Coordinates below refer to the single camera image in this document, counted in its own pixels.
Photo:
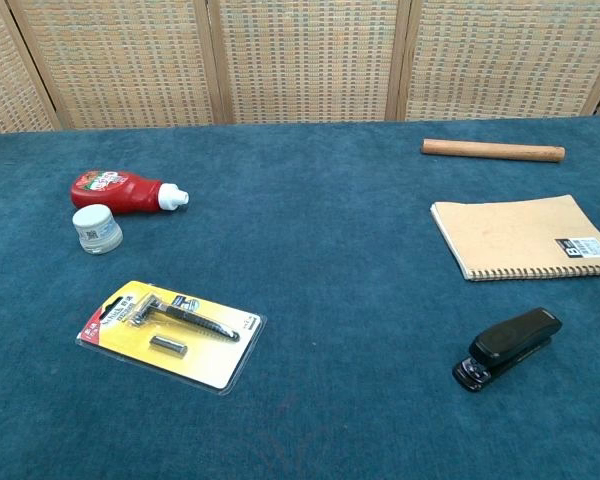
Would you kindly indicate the black stapler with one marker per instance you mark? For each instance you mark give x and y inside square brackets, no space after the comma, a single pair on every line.
[510,345]

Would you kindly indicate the kraft spiral notebook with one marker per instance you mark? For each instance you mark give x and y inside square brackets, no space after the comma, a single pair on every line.
[515,235]

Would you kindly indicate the blue table cloth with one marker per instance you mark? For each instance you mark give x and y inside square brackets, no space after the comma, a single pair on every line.
[300,310]

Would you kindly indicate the razor in yellow blister pack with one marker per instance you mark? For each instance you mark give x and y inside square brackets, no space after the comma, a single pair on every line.
[175,332]

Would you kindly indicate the woven folding screen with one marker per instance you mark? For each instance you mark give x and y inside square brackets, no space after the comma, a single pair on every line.
[300,60]

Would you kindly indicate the red ketchup bottle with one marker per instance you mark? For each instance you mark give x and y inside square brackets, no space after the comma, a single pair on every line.
[120,190]

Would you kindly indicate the small white jar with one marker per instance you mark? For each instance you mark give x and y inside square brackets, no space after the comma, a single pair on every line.
[97,230]

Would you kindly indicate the wooden rolling pin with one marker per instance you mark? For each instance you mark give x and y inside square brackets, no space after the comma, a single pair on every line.
[492,150]

